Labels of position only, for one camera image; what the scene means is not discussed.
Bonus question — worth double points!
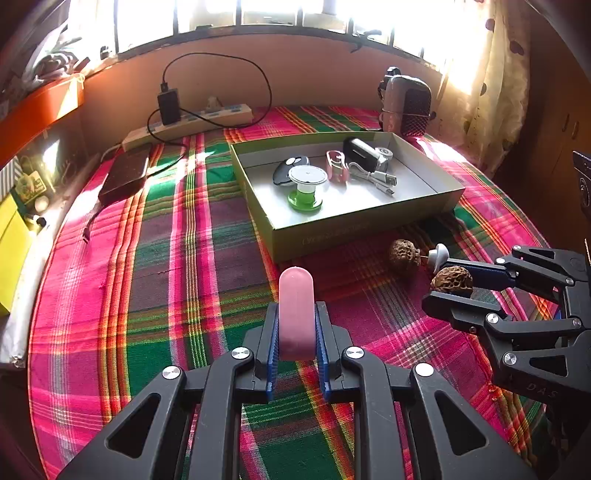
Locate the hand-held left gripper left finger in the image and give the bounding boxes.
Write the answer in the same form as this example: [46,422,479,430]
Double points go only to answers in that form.
[58,302,281,480]

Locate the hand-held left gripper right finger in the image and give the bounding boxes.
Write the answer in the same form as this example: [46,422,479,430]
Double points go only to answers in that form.
[315,302,539,480]

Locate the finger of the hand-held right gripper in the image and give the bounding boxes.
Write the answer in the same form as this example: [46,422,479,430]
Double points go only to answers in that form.
[443,246,589,301]
[422,291,583,398]

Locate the brown walnut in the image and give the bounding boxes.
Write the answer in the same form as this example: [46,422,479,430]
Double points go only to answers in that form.
[388,239,422,267]
[431,265,475,296]

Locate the pink oblong case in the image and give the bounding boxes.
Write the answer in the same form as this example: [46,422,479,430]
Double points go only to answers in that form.
[278,267,316,361]

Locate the cardboard box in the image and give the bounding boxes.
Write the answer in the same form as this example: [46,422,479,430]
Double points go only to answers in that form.
[229,131,466,264]

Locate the white usb cable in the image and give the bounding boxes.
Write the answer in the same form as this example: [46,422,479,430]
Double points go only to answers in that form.
[347,162,398,197]

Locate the green white spool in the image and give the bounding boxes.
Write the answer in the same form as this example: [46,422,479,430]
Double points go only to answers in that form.
[287,165,329,213]

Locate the small white knob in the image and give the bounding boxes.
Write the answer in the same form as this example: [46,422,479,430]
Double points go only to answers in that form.
[426,243,450,273]

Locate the plaid blanket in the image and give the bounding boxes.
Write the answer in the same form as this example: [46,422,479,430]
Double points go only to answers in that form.
[28,105,561,480]

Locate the black and silver device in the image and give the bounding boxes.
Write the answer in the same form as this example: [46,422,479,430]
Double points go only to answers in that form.
[342,137,394,172]

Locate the spotted cream curtain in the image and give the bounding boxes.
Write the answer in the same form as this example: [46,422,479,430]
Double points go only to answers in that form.
[443,0,532,171]

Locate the black and white key fob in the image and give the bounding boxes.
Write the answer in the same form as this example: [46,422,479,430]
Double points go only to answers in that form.
[272,156,311,186]

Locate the pink and black small bag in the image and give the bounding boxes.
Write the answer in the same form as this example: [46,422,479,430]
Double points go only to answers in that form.
[378,67,432,138]

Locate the wooden wardrobe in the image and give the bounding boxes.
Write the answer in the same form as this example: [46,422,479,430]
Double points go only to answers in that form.
[519,0,591,185]

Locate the black power bank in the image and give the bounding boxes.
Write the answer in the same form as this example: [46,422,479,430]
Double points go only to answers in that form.
[98,147,151,207]

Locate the white power strip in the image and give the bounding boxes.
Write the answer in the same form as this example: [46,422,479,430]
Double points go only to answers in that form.
[121,102,254,151]

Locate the black charger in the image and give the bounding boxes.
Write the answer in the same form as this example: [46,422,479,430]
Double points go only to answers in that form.
[157,83,182,125]

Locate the yellow box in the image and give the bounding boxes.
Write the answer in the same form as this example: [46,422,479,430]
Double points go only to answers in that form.
[0,198,35,317]

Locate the green printed card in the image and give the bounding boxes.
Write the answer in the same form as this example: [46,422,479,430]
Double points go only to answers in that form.
[16,171,47,202]

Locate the orange shelf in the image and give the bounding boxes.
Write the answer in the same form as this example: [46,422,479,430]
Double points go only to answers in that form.
[0,76,86,160]

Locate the metal window bars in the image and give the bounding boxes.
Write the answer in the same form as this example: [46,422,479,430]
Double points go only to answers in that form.
[60,0,451,61]

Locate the short black usb cable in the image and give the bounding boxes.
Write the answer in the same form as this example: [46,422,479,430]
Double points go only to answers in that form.
[83,203,101,242]

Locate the black charger cable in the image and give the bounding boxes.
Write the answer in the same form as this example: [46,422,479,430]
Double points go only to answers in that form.
[148,54,273,137]

